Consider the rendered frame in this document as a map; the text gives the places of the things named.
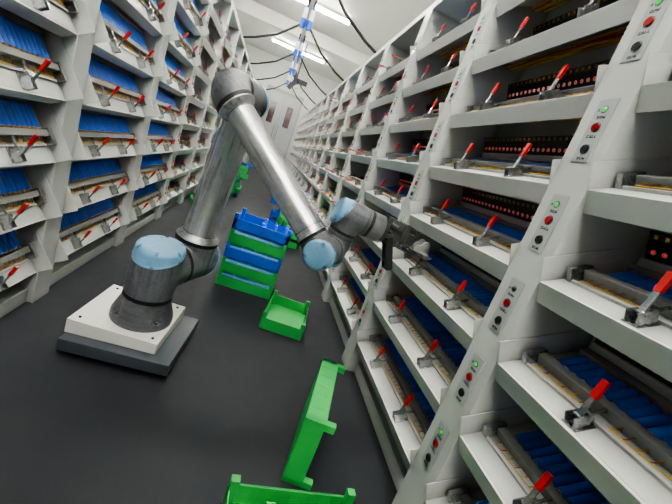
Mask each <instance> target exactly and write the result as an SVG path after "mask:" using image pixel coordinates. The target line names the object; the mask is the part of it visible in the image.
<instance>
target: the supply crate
mask: <svg viewBox="0 0 672 504"><path fill-rule="evenodd" d="M246 211H247V208H243V210H242V212H241V213H238V212H236V213H235V216H234V220H233V223H232V226H231V227H232V228H235V229H238V230H241V231H244V232H247V233H250V234H253V235H256V236H259V237H262V238H265V239H268V240H271V241H274V242H277V243H280V244H283V245H286V246H287V245H288V243H289V240H290V237H291V234H292V229H291V227H290V228H289V230H288V233H287V235H286V234H284V231H285V228H286V226H283V225H280V224H277V223H274V222H271V221H268V223H267V227H266V228H265V227H262V223H264V222H265V219H263V218H260V217H257V216H254V215H251V214H248V213H246ZM275 225H278V229H277V231H274V227H275Z"/></svg>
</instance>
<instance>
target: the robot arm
mask: <svg viewBox="0 0 672 504"><path fill-rule="evenodd" d="M211 98H212V102H213V105H214V107H215V109H216V111H217V113H218V114H219V116H220V120H219V123H218V126H217V129H216V132H215V135H214V138H213V141H212V144H211V147H210V150H209V153H208V156H207V159H206V162H205V165H204V168H203V171H202V174H201V177H200V180H199V183H198V186H197V189H196V192H195V195H194V198H193V201H192V204H191V207H190V210H189V213H188V216H187V219H186V222H185V225H184V226H182V227H179V228H177V230H176V233H175V236H174V238H171V237H168V238H167V237H165V236H162V235H148V236H145V237H142V238H140V239H139V240H138V241H137V242H136V244H135V247H134V249H133V250H132V253H131V259H130V263H129V267H128V270H127V274H126V278H125V282H124V285H123V289H122V292H121V293H120V295H119V296H118V297H117V298H116V300H115V301H114V302H113V303H112V305H111V307H110V310H109V318H110V320H111V321H112V322H113V323H114V324H115V325H117V326H119V327H121V328H123V329H125V330H129V331H133V332H139V333H152V332H158V331H161V330H164V329H166V328H167V327H168V326H169V325H170V324H171V322H172V319H173V308H172V298H173V294H174V291H175V288H176V286H177V285H180V284H183V283H185V282H188V281H191V280H193V279H196V278H199V277H202V276H205V275H207V274H209V273H210V272H212V271H213V270H214V269H215V268H216V267H217V265H218V263H219V260H220V250H219V248H218V243H219V241H218V239H217V238H216V236H215V235H216V232H217V229H218V227H219V224H220V221H221V218H222V216H223V213H224V210H225V207H226V204H227V202H228V199H229V196H230V193H231V191H232V188H233V185H234V182H235V180H236V177H237V174H238V171H239V168H240V166H241V163H242V160H243V157H244V155H245V152H247V154H248V155H249V157H250V159H251V161H252V162H253V164H254V166H255V167H256V169H257V171H258V173H259V174H260V176H261V178H262V179H263V181H264V183H265V185H266V186H267V188H268V190H269V191H270V193H271V195H272V197H273V198H274V200H275V202H276V203H277V205H278V207H279V209H280V210H281V212H282V214H283V215H284V217H285V219H286V221H287V222H288V224H289V226H290V227H291V229H292V231H293V233H294V234H295V236H296V238H297V239H298V243H299V244H300V246H301V248H302V250H303V251H302V257H303V260H304V262H305V264H306V265H307V266H308V267H309V268H311V269H313V270H316V271H322V270H325V269H328V268H330V267H338V266H339V265H340V263H342V261H343V258H344V256H345V254H346V253H347V251H348V249H349V247H350V245H351V244H352V242H353V240H354V238H355V236H356V235H357V234H359V235H361V236H364V237H366V238H368V239H370V240H372V241H377V240H379V241H382V267H383V268H384V269H385V270H386V271H388V270H392V261H393V247H396V248H397V249H399V250H401V251H403V252H405V253H409V254H411V255H413V256H416V257H418V258H420V259H423V260H431V259H432V258H431V257H429V256H428V252H429V248H430V243H429V242H425V240H424V239H420V240H419V241H418V242H415V241H416V239H418V237H419V235H420V232H418V231H416V229H414V228H413V227H411V226H410V225H407V224H405V223H404V222H402V221H401V222H399V221H397V220H395V219H393V218H392V217H390V216H387V217H386V216H384V215H382V214H380V213H378V212H376V211H373V210H371V209H369V208H367V207H365V206H363V205H361V204H359V203H357V202H356V201H355V200H351V199H349V198H347V197H344V198H342V199H340V200H339V201H338V202H337V204H336V205H335V207H334V208H333V211H332V212H331V215H330V221H331V222H332V223H331V225H330V226H329V228H328V230H326V228H325V226H323V225H322V223H321V221H320V220H319V218H318V216H317V214H316V213H315V211H314V209H313V207H312V206H311V204H310V202H309V201H308V199H307V197H306V195H305V194H304V192H303V190H302V189H301V187H300V185H299V183H298V182H297V180H296V178H295V177H294V175H293V173H292V171H291V170H290V168H289V166H288V164H287V163H286V161H285V159H284V158H283V156H282V154H281V152H280V151H279V149H278V147H277V146H276V144H275V142H274V140H273V139H272V137H271V135H270V134H269V132H268V130H267V128H266V127H265V125H264V123H263V121H262V120H261V117H262V116H264V115H265V114H266V112H267V110H268V108H269V95H268V92H267V90H266V89H265V88H264V86H263V85H262V84H261V83H260V82H259V81H257V80H256V79H253V78H252V77H250V76H249V75H247V74H245V73H244V72H243V71H241V70H239V69H237V68H232V67H229V68H224V69H222V70H220V71H219V72H218V73H216V75H215V76H214V78H213V80H212V83H211ZM413 235H414V236H413Z"/></svg>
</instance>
